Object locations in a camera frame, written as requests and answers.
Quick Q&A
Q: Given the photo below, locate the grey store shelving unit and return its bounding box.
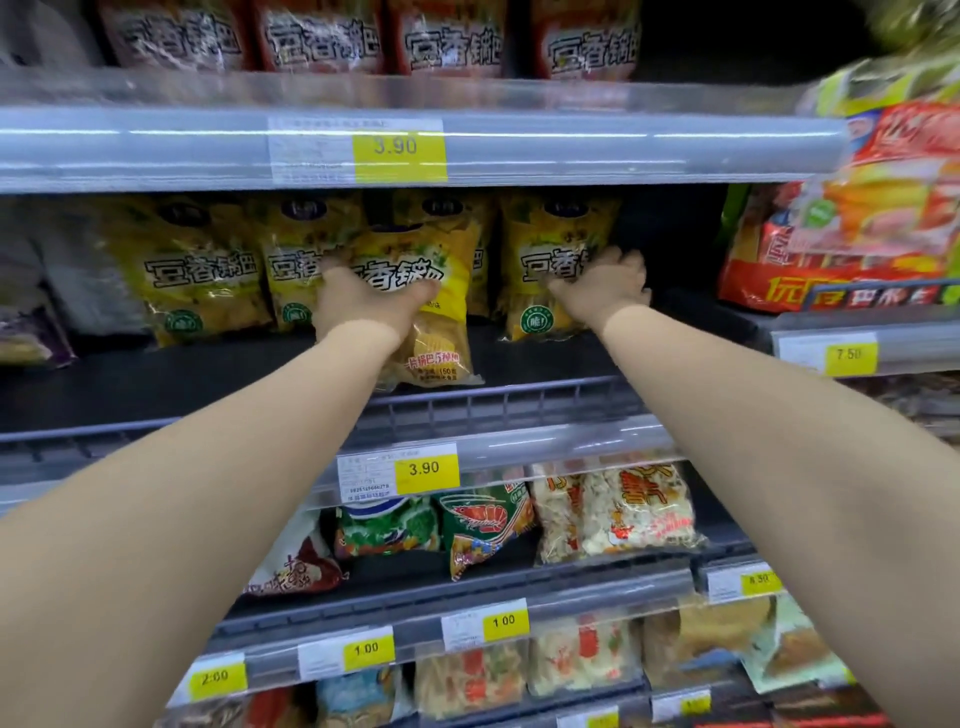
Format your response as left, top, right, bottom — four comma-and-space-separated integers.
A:
0, 63, 960, 728

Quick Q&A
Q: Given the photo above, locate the row of yellow snack packets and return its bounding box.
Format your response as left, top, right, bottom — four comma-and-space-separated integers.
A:
101, 191, 498, 348

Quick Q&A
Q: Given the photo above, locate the red yellow multipack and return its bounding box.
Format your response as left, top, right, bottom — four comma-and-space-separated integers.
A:
716, 101, 960, 315

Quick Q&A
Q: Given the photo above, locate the pale red noodle bag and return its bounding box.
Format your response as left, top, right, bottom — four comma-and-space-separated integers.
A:
527, 614, 644, 699
414, 639, 529, 721

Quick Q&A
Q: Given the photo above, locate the green blue bag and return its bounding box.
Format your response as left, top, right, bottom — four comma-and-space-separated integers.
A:
333, 494, 442, 560

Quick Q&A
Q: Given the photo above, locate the orange brown crisp bag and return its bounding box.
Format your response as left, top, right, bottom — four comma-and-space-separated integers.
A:
97, 0, 250, 73
251, 0, 385, 75
386, 0, 509, 79
528, 0, 644, 82

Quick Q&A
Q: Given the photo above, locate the tan pastry pack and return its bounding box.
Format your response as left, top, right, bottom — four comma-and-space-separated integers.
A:
643, 596, 774, 690

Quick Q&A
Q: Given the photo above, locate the white green pastry pack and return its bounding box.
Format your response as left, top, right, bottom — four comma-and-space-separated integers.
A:
738, 592, 858, 697

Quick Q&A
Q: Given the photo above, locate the green yellow bag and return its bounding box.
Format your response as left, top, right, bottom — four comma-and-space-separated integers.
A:
794, 48, 960, 120

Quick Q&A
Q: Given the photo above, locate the person's left forearm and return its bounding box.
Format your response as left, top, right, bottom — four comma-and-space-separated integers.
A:
0, 318, 406, 728

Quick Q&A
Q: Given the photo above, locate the person's left hand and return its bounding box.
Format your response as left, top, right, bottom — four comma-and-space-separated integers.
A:
311, 254, 442, 354

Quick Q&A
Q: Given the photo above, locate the green shrimp print bag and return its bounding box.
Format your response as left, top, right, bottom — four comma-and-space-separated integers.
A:
438, 483, 539, 584

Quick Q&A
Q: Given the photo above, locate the white chips bag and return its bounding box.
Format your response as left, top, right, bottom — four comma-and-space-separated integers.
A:
0, 239, 78, 369
33, 196, 151, 337

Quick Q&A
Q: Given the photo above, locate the person's right hand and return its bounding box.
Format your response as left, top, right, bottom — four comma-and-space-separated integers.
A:
547, 245, 652, 339

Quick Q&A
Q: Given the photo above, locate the person's right forearm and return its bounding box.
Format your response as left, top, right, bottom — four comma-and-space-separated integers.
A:
599, 303, 960, 728

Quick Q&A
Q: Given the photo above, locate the orange bag blue badge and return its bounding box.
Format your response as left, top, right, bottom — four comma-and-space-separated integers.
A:
161, 686, 313, 728

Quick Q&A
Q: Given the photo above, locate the pale prawn cracker bag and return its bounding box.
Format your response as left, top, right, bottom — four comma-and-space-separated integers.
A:
581, 461, 708, 560
528, 468, 601, 565

